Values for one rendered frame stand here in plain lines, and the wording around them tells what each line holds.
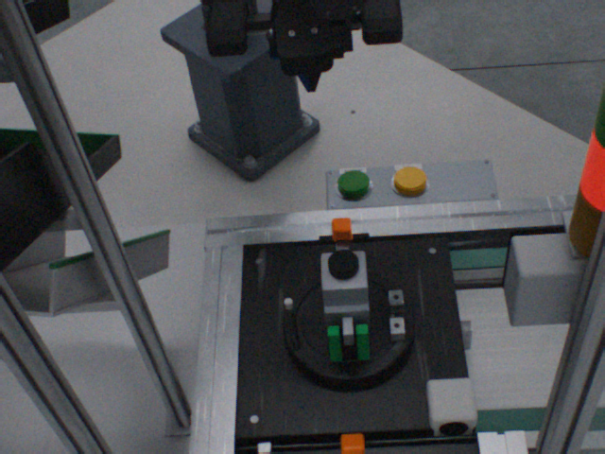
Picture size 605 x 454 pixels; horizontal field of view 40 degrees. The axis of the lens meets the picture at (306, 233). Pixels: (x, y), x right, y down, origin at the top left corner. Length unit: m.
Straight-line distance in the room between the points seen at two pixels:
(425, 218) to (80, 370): 0.46
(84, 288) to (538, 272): 0.39
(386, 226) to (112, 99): 0.57
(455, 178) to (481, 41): 1.77
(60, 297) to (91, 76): 0.78
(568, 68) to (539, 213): 1.72
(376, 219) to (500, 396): 0.25
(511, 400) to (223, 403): 0.31
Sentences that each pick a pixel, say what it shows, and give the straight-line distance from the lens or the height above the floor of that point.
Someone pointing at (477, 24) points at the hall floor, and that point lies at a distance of 2.88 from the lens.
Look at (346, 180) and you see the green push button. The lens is 1.05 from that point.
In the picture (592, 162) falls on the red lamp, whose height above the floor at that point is 1.34.
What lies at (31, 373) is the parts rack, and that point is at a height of 1.29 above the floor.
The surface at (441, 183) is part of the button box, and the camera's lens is 1.06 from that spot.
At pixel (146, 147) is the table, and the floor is 0.86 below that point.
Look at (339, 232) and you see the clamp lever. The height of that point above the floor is 1.07.
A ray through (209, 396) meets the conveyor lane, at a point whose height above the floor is 0.96.
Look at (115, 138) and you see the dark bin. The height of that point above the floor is 1.21.
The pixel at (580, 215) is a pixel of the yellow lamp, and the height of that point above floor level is 1.29.
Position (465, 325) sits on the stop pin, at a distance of 0.92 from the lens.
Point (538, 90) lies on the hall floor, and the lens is 2.65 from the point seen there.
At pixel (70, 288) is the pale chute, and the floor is 1.18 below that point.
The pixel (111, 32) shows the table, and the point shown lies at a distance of 1.54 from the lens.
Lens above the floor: 1.74
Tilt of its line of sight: 51 degrees down
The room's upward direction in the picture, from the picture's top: 8 degrees counter-clockwise
